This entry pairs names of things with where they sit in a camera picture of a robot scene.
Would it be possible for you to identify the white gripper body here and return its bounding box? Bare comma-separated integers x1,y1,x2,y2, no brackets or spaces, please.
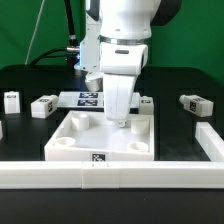
100,42,148,122

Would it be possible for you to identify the white square tabletop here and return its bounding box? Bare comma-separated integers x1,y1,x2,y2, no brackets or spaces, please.
44,111,154,162

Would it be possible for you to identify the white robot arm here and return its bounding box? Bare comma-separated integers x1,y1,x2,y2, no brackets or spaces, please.
75,0,182,127

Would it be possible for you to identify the white fiducial marker sheet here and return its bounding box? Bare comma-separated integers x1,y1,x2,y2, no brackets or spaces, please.
57,91,140,108

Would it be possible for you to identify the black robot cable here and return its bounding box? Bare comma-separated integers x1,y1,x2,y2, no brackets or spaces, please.
29,0,81,66

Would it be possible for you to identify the white right obstacle wall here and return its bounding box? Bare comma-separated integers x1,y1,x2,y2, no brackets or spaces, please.
195,122,224,162

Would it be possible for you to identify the white obstacle wall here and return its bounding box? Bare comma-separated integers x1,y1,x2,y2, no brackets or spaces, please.
195,122,224,162
0,161,224,189

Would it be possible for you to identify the thin white cable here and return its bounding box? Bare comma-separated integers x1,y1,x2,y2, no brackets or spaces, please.
24,0,46,66

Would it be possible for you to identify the white front obstacle wall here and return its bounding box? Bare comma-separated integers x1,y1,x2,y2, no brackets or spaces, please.
0,161,224,189

